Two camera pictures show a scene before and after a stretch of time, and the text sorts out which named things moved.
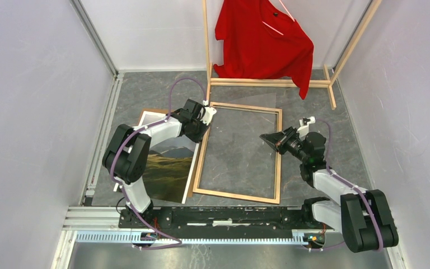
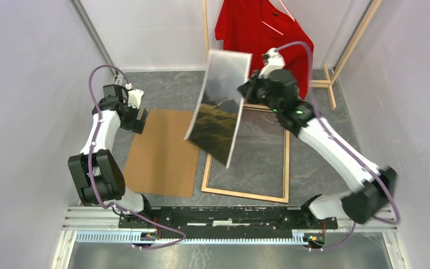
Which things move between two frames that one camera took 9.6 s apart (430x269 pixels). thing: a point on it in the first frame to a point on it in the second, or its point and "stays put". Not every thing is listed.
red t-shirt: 260,41 stays put
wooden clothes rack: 328,82 stays put
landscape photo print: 171,166 to 215,126
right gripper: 280,139 to 248,88
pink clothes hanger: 273,28 stays put
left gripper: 205,129 to 136,126
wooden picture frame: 223,194 to 285,199
